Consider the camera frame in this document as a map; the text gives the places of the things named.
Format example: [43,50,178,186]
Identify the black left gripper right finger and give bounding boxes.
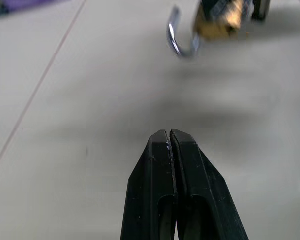
[170,128,250,240]

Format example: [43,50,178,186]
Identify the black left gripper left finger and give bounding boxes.
[120,129,178,240]

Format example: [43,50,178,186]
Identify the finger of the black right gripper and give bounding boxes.
[251,0,271,22]
[200,0,244,19]

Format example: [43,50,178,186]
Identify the brass padlock with steel shackle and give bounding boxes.
[166,0,254,60]

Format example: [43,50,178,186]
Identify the purple flat object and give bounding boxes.
[0,0,74,16]

